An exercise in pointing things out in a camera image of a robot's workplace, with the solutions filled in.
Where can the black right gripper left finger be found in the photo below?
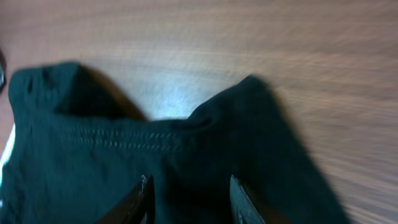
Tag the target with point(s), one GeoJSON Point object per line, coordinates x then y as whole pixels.
{"type": "Point", "coordinates": [137, 207]}

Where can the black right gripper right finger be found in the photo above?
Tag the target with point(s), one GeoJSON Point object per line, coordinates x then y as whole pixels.
{"type": "Point", "coordinates": [247, 208]}

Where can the black shorts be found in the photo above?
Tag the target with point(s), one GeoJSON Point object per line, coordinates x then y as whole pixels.
{"type": "Point", "coordinates": [77, 154]}

